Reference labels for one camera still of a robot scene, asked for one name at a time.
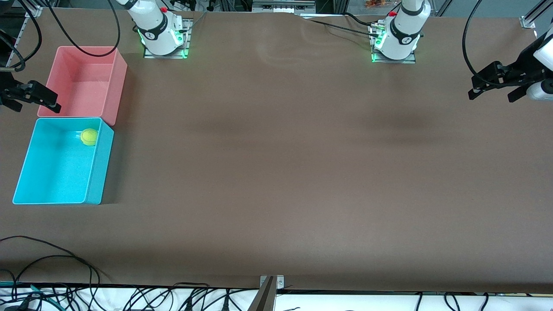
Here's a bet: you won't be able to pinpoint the black cable at arm base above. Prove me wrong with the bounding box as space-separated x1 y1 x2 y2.
302 12 381 37

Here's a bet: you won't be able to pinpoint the blue plastic bin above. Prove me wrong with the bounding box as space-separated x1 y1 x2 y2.
12 117 115 205

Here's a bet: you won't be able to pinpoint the dark metal pole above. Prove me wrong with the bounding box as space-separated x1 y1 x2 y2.
247 276 277 311

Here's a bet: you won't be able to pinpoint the teal cable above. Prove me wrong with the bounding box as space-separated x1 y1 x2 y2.
0 281 59 303

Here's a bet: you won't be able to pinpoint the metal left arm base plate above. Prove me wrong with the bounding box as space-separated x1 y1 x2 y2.
371 22 416 64

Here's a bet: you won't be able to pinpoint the aluminium frame profile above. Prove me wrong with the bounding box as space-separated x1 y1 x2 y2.
9 5 44 65
521 0 553 29

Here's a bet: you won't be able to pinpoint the long black loose cable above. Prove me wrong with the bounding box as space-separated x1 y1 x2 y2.
0 235 111 311

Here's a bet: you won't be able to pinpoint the pink plastic bin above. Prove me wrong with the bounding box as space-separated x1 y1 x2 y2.
37 46 128 127

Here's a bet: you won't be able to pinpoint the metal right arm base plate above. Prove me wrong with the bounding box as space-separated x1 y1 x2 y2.
143 19 191 59

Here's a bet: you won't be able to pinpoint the metal table edge bracket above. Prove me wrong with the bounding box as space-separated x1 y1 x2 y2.
260 275 285 289

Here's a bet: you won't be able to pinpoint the white power strip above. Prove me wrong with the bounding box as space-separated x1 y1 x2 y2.
252 1 317 13

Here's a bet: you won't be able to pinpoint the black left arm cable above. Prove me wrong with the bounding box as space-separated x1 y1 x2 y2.
461 0 486 83

